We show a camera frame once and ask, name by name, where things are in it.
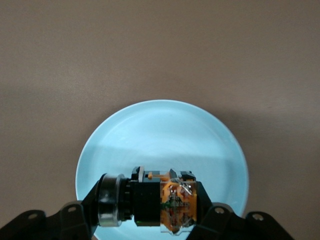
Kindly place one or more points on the orange black push-button switch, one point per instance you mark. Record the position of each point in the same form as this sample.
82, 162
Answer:
147, 200

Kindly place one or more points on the light blue round plate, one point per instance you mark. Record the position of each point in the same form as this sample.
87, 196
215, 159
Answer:
162, 132

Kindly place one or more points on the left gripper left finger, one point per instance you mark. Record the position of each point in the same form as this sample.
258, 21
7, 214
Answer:
75, 220

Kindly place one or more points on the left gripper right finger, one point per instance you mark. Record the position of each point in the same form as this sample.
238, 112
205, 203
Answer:
220, 225

